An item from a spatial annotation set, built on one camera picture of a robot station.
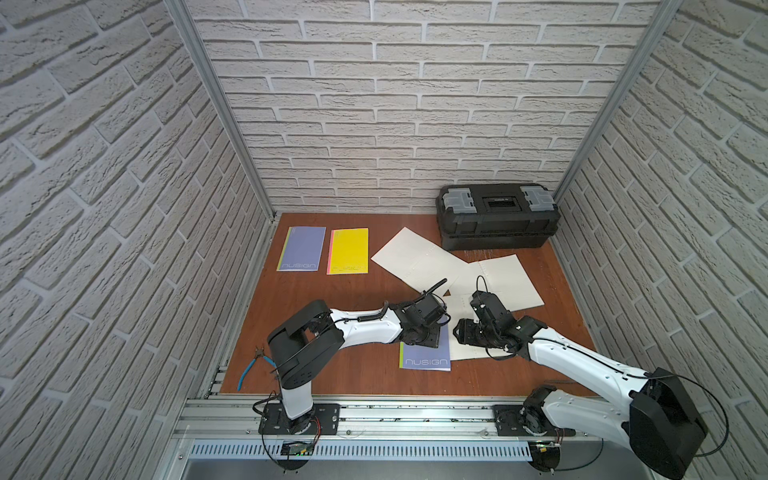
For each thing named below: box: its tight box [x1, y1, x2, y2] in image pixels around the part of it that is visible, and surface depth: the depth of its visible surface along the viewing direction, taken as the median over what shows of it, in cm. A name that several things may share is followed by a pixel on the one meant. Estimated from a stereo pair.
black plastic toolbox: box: [436, 183, 561, 250], surface depth 102 cm
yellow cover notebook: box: [327, 227, 369, 275], surface depth 111 cm
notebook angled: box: [371, 227, 470, 297], surface depth 109 cm
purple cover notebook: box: [276, 226, 327, 271], surface depth 109 cm
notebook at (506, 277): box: [448, 254, 545, 312], surface depth 103 cm
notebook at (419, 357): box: [399, 323, 451, 372], surface depth 85 cm
